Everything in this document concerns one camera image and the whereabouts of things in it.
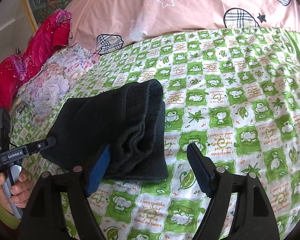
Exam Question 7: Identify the green checked printed bedsheet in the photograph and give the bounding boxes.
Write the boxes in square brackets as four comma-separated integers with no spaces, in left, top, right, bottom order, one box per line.
[9,26,300,240]

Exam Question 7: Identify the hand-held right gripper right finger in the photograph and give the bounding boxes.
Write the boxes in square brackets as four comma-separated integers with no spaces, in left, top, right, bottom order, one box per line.
[186,144,280,240]

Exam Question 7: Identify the pink quilt with plaid hearts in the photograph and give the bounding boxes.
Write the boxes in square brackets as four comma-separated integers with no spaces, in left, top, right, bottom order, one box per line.
[65,0,300,55]

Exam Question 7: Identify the person's left hand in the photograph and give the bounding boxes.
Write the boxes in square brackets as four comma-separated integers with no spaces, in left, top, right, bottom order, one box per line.
[0,167,28,209]

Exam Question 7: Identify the black pants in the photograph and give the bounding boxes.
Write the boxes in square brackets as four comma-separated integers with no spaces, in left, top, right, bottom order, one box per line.
[41,79,169,183]

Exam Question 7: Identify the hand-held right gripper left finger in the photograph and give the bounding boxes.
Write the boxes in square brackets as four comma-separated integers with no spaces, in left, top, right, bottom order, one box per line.
[17,144,112,240]

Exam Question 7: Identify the person's left forearm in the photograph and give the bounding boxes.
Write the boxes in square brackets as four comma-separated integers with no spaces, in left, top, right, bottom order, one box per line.
[0,177,22,240]

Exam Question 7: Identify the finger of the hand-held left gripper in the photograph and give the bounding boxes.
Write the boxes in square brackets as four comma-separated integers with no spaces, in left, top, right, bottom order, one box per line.
[27,136,57,156]

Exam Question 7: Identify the pale floral pillow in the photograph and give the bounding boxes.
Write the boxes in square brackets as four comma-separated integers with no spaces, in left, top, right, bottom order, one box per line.
[16,43,101,115]

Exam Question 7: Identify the plain green cloth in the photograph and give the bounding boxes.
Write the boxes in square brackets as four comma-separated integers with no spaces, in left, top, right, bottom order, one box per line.
[285,29,300,67]

